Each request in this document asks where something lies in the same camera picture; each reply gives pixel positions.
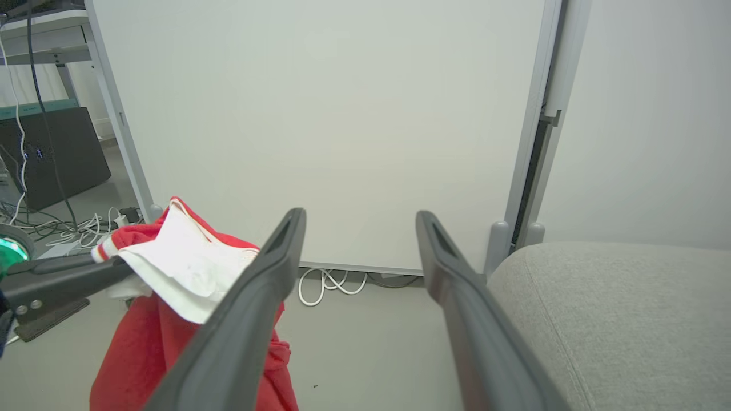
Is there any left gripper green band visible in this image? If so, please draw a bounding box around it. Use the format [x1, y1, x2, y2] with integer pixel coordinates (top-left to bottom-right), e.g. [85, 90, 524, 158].
[0, 224, 136, 343]

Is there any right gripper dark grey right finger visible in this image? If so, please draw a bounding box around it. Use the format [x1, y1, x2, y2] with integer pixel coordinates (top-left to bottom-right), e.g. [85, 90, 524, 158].
[415, 210, 572, 411]

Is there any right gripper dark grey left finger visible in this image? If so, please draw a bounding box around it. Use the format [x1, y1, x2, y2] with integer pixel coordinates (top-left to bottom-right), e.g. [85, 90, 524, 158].
[143, 208, 307, 411]

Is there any red and white garment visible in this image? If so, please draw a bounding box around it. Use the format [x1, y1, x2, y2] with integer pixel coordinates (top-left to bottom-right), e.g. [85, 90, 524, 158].
[90, 197, 299, 411]

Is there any black computer case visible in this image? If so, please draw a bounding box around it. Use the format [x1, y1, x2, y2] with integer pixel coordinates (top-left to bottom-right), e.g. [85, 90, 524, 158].
[0, 107, 112, 211]

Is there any grey fabric sofa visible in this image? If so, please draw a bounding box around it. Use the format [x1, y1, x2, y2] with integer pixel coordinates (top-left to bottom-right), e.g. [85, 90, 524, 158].
[487, 241, 731, 411]

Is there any teal flat box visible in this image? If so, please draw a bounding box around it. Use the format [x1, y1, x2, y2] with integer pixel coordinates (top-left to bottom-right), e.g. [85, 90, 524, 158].
[0, 99, 79, 122]

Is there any grey desk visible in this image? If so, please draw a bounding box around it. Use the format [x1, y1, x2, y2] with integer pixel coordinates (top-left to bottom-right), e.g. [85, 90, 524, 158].
[0, 0, 98, 106]

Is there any plain white partition panel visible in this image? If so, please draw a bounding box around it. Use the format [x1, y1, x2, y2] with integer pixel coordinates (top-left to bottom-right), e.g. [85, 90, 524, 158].
[517, 0, 731, 252]

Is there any black wrist camera blue mount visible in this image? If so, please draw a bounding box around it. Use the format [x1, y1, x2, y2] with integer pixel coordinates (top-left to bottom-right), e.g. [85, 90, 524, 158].
[0, 288, 15, 357]

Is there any floor cable and adapter tangle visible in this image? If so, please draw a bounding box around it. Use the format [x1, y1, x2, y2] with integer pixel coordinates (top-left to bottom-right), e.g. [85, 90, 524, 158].
[0, 205, 143, 259]

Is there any white looped floor cable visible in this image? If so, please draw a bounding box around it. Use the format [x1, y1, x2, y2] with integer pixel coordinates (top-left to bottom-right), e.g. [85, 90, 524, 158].
[298, 267, 368, 307]

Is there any dark floor cable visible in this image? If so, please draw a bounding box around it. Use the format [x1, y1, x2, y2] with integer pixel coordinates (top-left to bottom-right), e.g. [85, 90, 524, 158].
[365, 272, 421, 289]

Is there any white hanging cable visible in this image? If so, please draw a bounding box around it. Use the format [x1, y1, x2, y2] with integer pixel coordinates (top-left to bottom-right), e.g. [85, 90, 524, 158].
[0, 40, 29, 224]

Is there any black hanging cable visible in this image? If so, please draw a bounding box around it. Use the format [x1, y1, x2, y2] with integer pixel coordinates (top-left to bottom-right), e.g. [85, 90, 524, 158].
[26, 0, 79, 229]

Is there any white partition panel grey frame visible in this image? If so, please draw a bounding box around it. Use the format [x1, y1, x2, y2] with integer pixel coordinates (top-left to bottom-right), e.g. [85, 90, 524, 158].
[85, 0, 563, 276]

